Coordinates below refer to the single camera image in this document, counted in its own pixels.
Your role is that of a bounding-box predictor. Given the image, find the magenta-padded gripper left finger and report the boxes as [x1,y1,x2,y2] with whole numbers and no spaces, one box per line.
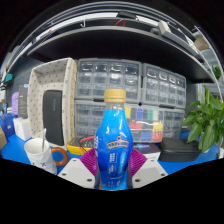
[58,148,100,189]

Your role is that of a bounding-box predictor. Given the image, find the black rectangular speaker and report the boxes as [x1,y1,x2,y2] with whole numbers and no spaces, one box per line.
[42,89,64,147]

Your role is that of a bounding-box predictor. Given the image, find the white shelf unit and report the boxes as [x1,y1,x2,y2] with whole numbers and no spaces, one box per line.
[193,29,224,101]

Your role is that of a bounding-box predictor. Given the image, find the white mug orange handle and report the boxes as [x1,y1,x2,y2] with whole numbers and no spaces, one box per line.
[23,137,70,175]

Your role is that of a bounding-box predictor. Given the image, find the red test lead cable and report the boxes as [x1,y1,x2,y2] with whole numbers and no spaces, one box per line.
[78,134,98,151]

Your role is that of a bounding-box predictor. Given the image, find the black box white label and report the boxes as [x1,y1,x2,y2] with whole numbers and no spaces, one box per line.
[133,143,162,162]

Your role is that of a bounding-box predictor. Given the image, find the black wall shelf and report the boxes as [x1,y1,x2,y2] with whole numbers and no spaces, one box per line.
[26,25,216,84]

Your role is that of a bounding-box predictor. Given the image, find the clear box of colourful parts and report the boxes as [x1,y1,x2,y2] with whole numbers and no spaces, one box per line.
[124,104,165,144]

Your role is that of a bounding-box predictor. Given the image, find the grey small-parts drawer cabinet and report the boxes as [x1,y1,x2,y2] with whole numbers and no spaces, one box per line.
[159,108,186,139]
[74,58,143,103]
[73,99,108,138]
[141,63,187,109]

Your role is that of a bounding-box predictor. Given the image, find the yellow multimeter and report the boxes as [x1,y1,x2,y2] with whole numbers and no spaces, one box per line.
[66,135,98,156]

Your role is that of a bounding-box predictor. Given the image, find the black lamp head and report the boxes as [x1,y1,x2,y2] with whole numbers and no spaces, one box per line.
[116,11,138,20]

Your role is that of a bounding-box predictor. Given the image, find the dark grey box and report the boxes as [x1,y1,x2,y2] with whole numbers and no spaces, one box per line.
[18,84,30,119]

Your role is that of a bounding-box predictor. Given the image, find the black zip case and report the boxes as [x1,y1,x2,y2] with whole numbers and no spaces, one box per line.
[158,137,203,163]

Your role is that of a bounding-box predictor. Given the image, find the green potted plant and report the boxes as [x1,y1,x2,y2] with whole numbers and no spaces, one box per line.
[181,87,224,159]

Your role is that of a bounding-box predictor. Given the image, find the white stirrer stick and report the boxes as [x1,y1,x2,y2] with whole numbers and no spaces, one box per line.
[41,128,48,153]

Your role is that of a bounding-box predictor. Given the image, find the blue box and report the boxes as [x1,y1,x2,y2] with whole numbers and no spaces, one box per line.
[0,113,16,138]

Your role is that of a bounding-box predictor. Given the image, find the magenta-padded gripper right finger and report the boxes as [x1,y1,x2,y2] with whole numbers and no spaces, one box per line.
[128,148,169,189]

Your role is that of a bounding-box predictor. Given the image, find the blue drink bottle gold cap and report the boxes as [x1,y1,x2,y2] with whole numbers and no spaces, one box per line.
[94,88,134,191]

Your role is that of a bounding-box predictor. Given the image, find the beige perforated tray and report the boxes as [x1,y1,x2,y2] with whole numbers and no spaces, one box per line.
[27,57,78,148]

